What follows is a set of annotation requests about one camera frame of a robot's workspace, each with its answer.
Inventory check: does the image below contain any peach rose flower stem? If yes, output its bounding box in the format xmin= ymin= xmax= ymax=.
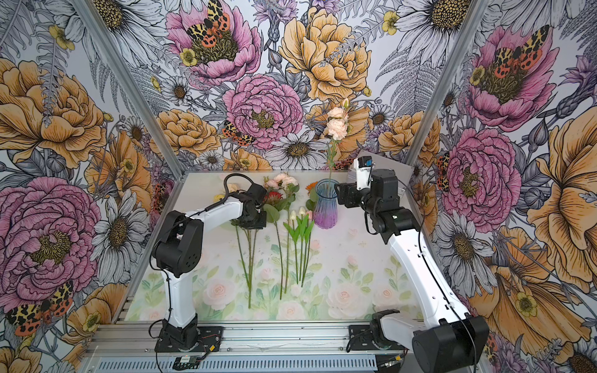
xmin=264 ymin=173 xmax=299 ymax=296

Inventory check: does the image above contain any pale pink flower stem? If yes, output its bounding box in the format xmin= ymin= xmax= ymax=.
xmin=326 ymin=99 xmax=350 ymax=178

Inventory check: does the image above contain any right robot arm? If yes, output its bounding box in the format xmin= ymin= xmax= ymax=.
xmin=335 ymin=166 xmax=489 ymax=372

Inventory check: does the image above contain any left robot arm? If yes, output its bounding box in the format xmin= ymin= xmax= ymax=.
xmin=152 ymin=183 xmax=267 ymax=353

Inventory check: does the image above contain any purple blue glass vase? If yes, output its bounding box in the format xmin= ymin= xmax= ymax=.
xmin=314 ymin=179 xmax=338 ymax=229

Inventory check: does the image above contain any yellow flower stem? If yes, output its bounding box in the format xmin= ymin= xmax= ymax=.
xmin=230 ymin=219 xmax=257 ymax=309

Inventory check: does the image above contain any red flower stem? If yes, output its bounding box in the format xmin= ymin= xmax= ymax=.
xmin=262 ymin=188 xmax=285 ymax=300

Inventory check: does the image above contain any orange gerbera flower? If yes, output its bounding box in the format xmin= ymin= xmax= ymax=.
xmin=306 ymin=182 xmax=319 ymax=211

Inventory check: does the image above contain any white tulip bunch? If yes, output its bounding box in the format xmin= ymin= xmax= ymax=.
xmin=284 ymin=207 xmax=315 ymax=286

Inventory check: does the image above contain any silver metal case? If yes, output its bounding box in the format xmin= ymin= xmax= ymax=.
xmin=358 ymin=150 xmax=414 ymax=208

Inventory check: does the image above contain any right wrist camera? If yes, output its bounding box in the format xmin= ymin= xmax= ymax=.
xmin=353 ymin=155 xmax=374 ymax=191

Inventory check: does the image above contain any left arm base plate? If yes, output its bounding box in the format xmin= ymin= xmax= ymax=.
xmin=154 ymin=323 xmax=224 ymax=354

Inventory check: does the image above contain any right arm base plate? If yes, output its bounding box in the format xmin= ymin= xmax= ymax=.
xmin=345 ymin=324 xmax=408 ymax=353

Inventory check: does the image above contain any aluminium front rail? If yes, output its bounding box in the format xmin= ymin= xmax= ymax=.
xmin=80 ymin=314 xmax=424 ymax=372

